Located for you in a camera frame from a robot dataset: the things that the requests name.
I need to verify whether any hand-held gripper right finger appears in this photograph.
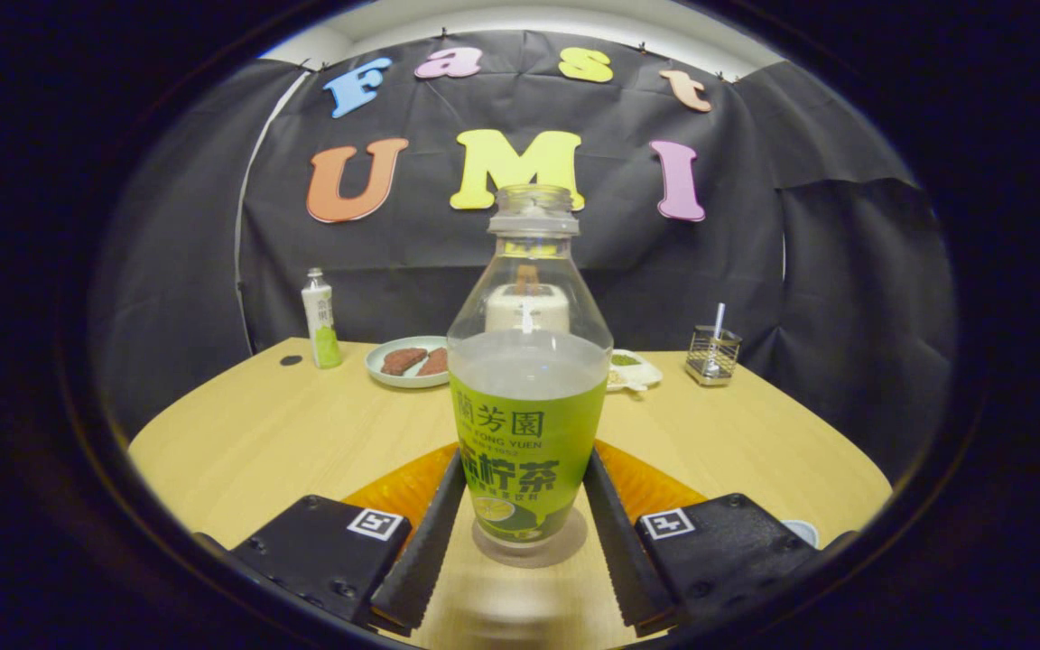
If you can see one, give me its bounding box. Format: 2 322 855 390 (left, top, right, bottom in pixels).
581 440 828 638

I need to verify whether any white toaster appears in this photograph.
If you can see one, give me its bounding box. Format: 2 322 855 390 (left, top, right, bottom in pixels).
484 283 571 336

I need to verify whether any small white green bottle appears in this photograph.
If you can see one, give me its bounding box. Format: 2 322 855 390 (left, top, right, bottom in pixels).
302 267 344 370

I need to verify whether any round brown coaster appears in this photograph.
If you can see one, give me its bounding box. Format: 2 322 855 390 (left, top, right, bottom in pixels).
471 506 590 570

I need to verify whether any green label juice bottle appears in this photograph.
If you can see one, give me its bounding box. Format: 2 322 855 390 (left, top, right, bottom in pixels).
446 184 614 550

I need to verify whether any wire mesh utensil holder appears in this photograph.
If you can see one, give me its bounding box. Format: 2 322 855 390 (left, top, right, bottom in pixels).
684 325 744 387

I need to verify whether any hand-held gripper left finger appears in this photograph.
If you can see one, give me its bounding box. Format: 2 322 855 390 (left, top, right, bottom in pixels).
227 442 468 635

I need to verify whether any wooden table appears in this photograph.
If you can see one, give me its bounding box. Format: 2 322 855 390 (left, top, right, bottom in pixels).
127 337 894 650

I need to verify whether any white divided tray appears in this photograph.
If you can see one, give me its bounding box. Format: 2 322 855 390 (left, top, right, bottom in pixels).
606 349 664 394

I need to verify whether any black backdrop cloth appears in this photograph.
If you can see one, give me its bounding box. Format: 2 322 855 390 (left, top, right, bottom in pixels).
91 30 959 484

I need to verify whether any pale green plate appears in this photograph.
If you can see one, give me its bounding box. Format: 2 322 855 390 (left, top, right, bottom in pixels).
365 336 451 390

